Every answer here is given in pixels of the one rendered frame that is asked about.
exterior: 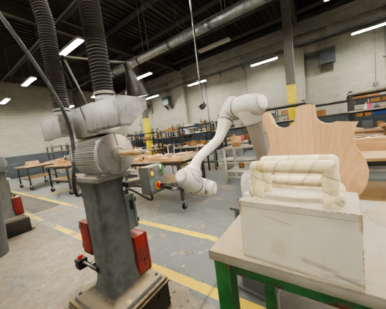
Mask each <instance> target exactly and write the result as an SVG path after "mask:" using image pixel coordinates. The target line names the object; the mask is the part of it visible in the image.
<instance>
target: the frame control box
mask: <svg viewBox="0 0 386 309"><path fill-rule="evenodd" d="M160 165H161V166H162V164H160ZM150 167H152V168H153V170H152V171H150V170H149V168H150ZM160 169H162V173H160V171H159V170H160ZM138 172H139V177H140V184H141V189H142V194H141V193H139V192H137V191H136V190H134V189H131V188H128V189H127V190H126V193H125V195H126V194H129V192H128V191H132V192H134V193H136V194H138V195H140V196H142V197H144V198H145V199H147V200H150V201H152V200H153V199H154V197H153V194H155V193H158V192H159V191H162V190H164V189H165V188H159V187H158V186H157V184H158V183H159V182H161V183H165V179H164V171H163V166H162V167H161V168H159V164H151V165H148V166H144V167H140V168H138ZM151 172H154V175H153V176H151ZM143 194H145V195H150V196H151V199H150V198H148V197H146V196H144V195H143Z"/></svg>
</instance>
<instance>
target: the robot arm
mask: <svg viewBox="0 0 386 309"><path fill-rule="evenodd" d="M267 107H268V101H267V99H266V97H265V96H264V95H262V94H259V93H249V94H245V95H242V96H239V97H235V96H230V97H228V98H227V99H226V101H225V102H224V104H223V106H222V108H221V111H220V114H219V118H218V126H217V130H216V134H215V136H214V138H213V139H212V140H211V141H210V142H209V143H208V144H206V145H205V146H204V147H203V148H202V149H201V150H200V151H199V152H198V153H197V154H196V155H195V156H194V158H193V159H192V161H191V163H190V164H189V165H188V166H186V167H185V168H183V169H180V170H179V171H177V173H176V175H175V180H176V183H160V186H161V188H166V189H169V190H172V191H174V189H177V190H180V191H181V192H183V193H187V194H195V195H197V196H205V197H208V196H213V195H215V194H216V192H217V189H218V187H217V184H216V182H214V181H212V180H207V179H206V178H202V171H201V170H200V166H201V163H202V161H203V160H204V159H205V158H206V157H207V156H208V155H209V154H210V153H211V152H212V151H214V150H215V149H216V148H217V147H218V146H220V144H221V143H222V141H223V140H224V138H225V136H226V134H227V133H228V131H229V129H230V127H231V125H232V123H233V121H234V120H236V119H238V118H239V119H240V120H241V121H242V123H243V124H244V125H245V126H246V127H247V130H248V134H249V137H250V140H251V143H252V147H253V149H254V153H255V156H256V158H257V161H259V160H260V158H261V157H262V156H267V155H268V152H269V150H270V146H269V143H268V140H267V136H266V133H265V130H264V128H263V124H262V117H263V114H264V113H265V111H266V110H267ZM250 187H251V174H250V170H246V171H244V172H243V174H242V176H241V193H242V197H243V196H244V195H245V194H244V193H245V192H246V191H249V189H250Z"/></svg>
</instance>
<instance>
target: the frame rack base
mask: <svg viewBox="0 0 386 309"><path fill-rule="evenodd" d="M264 196H265V200H263V201H255V200H253V198H252V197H251V196H250V195H248V194H245V195H244V196H243V197H242V198H241V199H240V200H239V201H238V202H239V209H240V220H241V231H242V238H243V248H244V255H245V256H249V257H251V258H255V259H258V260H261V261H265V262H268V263H271V264H274V265H278V266H281V267H284V268H287V269H290V270H294V271H297V272H300V273H304V274H307V275H310V276H313V277H316V278H320V279H323V280H327V281H330V282H332V283H336V284H340V285H343V286H346V287H348V288H352V289H356V290H359V291H362V292H366V289H365V257H364V239H363V215H362V211H361V206H360V201H359V198H358V193H352V192H346V197H347V202H346V203H345V204H344V205H343V206H341V209H339V210H329V209H327V208H324V202H323V191H322V190H314V189H296V188H278V187H273V190H272V191H270V192H264Z"/></svg>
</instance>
